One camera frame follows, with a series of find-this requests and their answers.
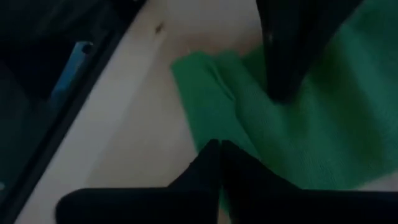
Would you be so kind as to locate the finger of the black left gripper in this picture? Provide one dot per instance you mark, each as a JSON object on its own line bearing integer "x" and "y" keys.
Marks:
{"x": 289, "y": 46}

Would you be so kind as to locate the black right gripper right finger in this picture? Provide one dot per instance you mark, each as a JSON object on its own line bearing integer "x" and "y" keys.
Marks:
{"x": 280, "y": 208}

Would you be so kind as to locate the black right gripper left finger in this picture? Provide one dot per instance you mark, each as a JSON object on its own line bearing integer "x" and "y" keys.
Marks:
{"x": 186, "y": 205}

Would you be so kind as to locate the green elastic bandage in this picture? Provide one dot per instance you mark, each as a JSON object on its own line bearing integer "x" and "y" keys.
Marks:
{"x": 311, "y": 140}

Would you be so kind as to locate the blue bracket with hole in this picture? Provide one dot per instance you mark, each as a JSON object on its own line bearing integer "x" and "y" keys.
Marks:
{"x": 70, "y": 74}

